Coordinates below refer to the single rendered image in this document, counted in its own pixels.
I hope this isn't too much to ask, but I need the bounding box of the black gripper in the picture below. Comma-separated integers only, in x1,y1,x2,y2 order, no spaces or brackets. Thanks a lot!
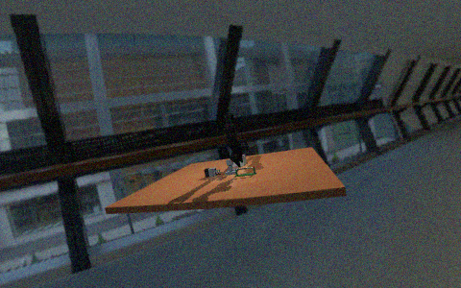
230,142,244,167

